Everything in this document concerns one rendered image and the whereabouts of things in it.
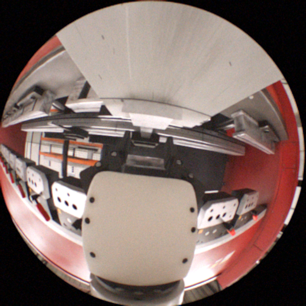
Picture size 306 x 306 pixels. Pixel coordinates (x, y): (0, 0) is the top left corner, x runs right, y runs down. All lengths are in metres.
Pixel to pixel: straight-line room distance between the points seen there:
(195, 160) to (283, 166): 0.75
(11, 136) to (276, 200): 3.03
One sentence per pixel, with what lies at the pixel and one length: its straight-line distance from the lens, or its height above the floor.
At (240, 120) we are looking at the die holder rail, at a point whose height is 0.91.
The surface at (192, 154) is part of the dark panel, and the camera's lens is 0.83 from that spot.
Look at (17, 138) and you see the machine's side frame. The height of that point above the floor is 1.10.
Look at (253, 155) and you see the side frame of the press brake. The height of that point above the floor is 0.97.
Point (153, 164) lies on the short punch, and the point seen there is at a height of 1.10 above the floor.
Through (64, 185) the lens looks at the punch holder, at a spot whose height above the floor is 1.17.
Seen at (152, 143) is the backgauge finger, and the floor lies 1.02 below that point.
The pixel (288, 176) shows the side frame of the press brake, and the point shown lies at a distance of 0.87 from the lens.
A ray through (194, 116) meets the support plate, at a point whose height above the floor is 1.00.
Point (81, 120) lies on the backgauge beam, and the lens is 0.61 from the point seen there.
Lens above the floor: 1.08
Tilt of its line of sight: 1 degrees down
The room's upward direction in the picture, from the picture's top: 173 degrees counter-clockwise
